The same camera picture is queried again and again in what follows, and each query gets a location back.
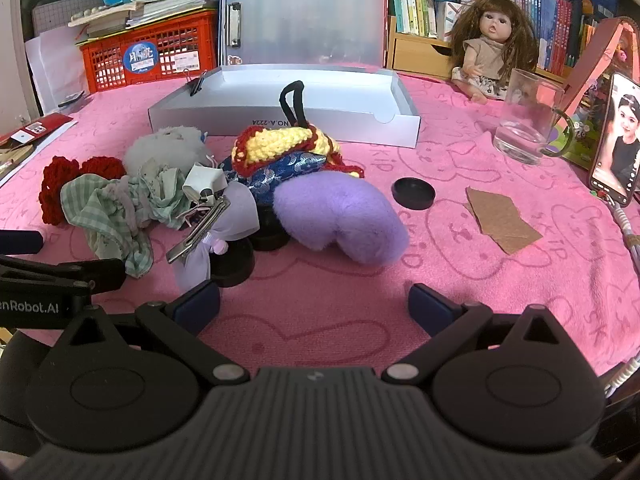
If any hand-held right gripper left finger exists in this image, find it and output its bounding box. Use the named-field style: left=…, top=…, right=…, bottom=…
left=50, top=281, right=249, bottom=386

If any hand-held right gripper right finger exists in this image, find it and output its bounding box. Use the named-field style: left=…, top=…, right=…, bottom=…
left=382, top=283, right=581, bottom=386

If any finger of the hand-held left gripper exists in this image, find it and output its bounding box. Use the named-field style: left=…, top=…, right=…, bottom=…
left=0, top=256, right=127, bottom=293
left=0, top=230, right=44, bottom=256

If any green checked cloth scrunchie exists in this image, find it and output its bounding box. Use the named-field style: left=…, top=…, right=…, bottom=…
left=60, top=162, right=201, bottom=278

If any red crochet scrunchie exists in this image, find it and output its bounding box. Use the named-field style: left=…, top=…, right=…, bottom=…
left=39, top=156, right=126, bottom=226

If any silver hair clip white bow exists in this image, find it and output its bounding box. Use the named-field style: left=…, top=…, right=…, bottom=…
left=165, top=180, right=261, bottom=293

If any small white paper tag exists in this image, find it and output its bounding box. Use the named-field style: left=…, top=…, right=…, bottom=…
left=182, top=162, right=226, bottom=201

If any lavender scrunchie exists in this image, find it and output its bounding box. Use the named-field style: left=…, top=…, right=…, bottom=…
left=272, top=170, right=411, bottom=267

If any white fluffy pompom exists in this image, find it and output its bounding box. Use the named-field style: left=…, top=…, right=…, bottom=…
left=123, top=126, right=211, bottom=181

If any blue brocade pouch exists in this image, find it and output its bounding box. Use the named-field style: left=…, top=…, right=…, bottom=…
left=220, top=152, right=331, bottom=206

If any yellow red crochet band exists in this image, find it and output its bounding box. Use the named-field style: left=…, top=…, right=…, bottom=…
left=235, top=122, right=363, bottom=181

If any black hair band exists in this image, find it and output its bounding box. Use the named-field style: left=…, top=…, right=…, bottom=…
left=279, top=80, right=310, bottom=131

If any shallow grey cardboard box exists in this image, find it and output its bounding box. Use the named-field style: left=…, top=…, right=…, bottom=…
left=148, top=64, right=422, bottom=149

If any brown paper piece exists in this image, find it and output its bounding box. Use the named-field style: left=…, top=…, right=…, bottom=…
left=465, top=186, right=543, bottom=255

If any pink printed towel cloth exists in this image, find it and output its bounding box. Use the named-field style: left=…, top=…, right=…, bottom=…
left=0, top=67, right=640, bottom=391

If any red envelope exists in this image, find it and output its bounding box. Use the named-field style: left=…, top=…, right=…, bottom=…
left=0, top=114, right=78, bottom=148

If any white paper sheet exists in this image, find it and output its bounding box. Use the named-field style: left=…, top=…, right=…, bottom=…
left=25, top=25, right=91, bottom=116

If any red plastic crate blue sticker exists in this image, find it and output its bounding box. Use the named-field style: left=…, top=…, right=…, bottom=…
left=77, top=10, right=221, bottom=96

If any clear glass mug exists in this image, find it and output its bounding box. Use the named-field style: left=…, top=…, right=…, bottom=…
left=492, top=67, right=581, bottom=166

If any black binder clip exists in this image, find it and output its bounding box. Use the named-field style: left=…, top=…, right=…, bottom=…
left=182, top=70, right=208, bottom=97

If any grey grid board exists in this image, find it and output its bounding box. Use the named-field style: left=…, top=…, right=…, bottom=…
left=32, top=0, right=83, bottom=38

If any smartphone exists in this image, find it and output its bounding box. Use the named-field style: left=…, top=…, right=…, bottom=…
left=589, top=71, right=640, bottom=208

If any wooden drawer organiser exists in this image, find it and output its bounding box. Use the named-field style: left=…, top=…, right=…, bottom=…
left=387, top=15, right=571, bottom=83

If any brown-haired baby doll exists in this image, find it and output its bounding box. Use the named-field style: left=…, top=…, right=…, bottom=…
left=450, top=0, right=538, bottom=106

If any white patterned small box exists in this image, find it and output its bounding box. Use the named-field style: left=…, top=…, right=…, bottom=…
left=437, top=0, right=481, bottom=41

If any pink house-shaped stand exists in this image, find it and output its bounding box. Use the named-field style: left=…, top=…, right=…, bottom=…
left=555, top=16, right=640, bottom=171

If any translucent plastic clipboard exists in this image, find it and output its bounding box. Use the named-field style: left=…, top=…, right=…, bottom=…
left=218, top=0, right=388, bottom=68

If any row of thin colourful books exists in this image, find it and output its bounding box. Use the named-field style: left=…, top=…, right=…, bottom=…
left=485, top=0, right=616, bottom=78

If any braided charging cable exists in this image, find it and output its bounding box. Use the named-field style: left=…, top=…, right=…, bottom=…
left=607, top=195, right=640, bottom=266

